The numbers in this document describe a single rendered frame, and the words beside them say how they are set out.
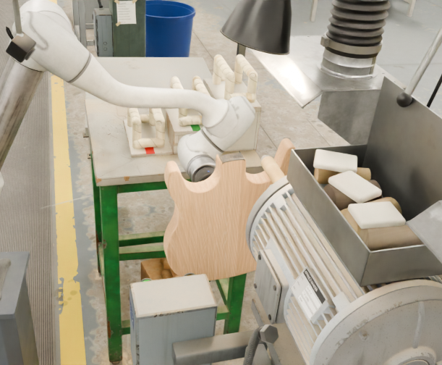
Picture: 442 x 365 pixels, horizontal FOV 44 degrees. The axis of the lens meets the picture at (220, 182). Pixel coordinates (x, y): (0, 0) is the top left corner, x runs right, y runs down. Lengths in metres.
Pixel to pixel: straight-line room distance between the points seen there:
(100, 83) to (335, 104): 0.72
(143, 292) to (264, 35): 0.54
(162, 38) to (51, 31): 2.90
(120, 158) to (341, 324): 1.25
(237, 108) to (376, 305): 0.98
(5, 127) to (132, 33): 1.93
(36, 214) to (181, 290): 2.22
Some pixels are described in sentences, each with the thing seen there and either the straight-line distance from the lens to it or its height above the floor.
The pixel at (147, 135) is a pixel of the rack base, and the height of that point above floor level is 0.94.
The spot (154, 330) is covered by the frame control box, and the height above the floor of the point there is 1.08.
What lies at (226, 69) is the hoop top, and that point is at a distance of 1.91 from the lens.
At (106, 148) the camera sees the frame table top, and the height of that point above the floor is 0.93.
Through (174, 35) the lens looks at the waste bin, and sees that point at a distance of 4.31.
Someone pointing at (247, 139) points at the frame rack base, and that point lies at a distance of 1.95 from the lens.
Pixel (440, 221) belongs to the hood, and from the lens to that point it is 0.67.
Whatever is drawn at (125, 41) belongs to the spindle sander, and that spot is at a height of 0.77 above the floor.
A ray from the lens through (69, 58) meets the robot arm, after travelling 1.44.
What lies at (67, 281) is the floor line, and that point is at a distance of 2.79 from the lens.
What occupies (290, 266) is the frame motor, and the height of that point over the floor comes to 1.30.
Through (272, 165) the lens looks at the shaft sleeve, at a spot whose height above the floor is 1.27.
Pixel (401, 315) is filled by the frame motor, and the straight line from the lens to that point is 0.79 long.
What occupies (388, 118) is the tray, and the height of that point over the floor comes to 1.51.
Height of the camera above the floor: 1.88
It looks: 32 degrees down
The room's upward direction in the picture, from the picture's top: 5 degrees clockwise
